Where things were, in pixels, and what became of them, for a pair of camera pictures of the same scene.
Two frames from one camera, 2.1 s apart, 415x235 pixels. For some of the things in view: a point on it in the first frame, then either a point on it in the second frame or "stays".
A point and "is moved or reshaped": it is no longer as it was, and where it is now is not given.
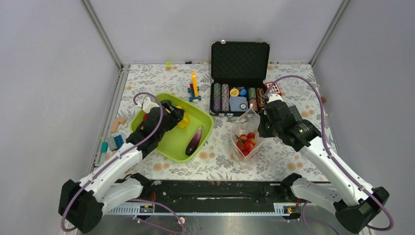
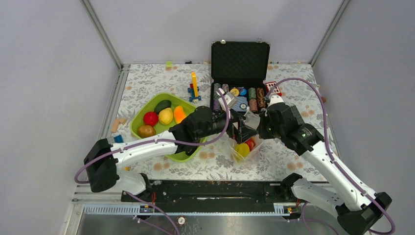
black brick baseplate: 294,110 stays
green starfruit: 185,122 is moved or reshaped
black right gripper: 264,116 stays
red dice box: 274,88 stays
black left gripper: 175,115 -> 243,132
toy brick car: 194,89 stays
